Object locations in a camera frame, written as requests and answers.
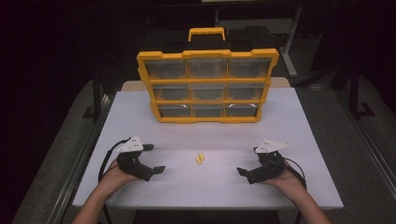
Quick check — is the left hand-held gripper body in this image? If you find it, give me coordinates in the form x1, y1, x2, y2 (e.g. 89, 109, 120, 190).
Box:
116, 134, 154, 183

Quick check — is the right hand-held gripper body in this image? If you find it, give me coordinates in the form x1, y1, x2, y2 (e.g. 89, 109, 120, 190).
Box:
246, 138, 292, 186

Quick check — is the clear plastic drawer bin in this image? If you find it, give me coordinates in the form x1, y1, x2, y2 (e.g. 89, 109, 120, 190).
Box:
189, 82, 226, 101

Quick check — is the yellow black organizer case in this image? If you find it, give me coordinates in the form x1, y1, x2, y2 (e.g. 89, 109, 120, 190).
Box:
135, 26, 280, 125

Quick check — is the person's left hand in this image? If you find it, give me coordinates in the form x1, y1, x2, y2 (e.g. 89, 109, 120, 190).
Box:
98, 158, 140, 197

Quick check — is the person's right hand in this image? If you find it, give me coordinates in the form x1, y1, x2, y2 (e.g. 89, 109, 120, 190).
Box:
263, 160, 308, 203

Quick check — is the black metal stand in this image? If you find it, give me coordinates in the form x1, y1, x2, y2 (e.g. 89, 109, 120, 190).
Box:
347, 61, 376, 121
81, 68, 105, 123

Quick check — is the grey metal stand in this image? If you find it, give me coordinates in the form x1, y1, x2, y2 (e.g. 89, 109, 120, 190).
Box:
214, 5, 304, 78

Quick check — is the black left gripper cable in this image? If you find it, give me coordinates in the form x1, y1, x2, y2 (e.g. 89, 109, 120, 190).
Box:
97, 137, 132, 185

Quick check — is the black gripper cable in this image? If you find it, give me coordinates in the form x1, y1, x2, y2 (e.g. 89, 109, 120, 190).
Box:
284, 157, 308, 191
97, 137, 132, 185

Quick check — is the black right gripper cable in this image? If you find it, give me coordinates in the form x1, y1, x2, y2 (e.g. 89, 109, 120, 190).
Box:
284, 157, 308, 191

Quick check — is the aluminium rail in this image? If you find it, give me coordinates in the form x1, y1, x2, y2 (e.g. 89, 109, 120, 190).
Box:
46, 92, 114, 224
333, 89, 396, 201

